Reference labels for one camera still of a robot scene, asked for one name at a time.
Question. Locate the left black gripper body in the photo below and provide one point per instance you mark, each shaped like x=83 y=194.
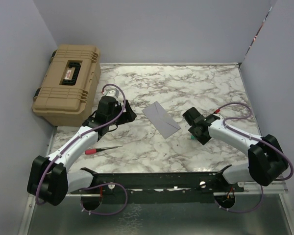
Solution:
x=126 y=116

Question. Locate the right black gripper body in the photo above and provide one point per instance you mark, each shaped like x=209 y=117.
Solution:
x=202 y=138

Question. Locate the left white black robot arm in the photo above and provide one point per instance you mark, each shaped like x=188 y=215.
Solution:
x=49 y=179

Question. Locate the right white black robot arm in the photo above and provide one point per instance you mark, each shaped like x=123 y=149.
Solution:
x=265 y=157

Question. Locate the tan plastic tool case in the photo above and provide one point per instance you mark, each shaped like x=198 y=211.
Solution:
x=67 y=93

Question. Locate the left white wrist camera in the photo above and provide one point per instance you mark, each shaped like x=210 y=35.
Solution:
x=112 y=93

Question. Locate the red handled screwdriver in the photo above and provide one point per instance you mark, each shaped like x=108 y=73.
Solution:
x=96 y=150

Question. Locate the black metal base rail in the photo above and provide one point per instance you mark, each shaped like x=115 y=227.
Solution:
x=152 y=188

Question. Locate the aluminium frame rail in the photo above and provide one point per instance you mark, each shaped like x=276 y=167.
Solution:
x=27 y=215

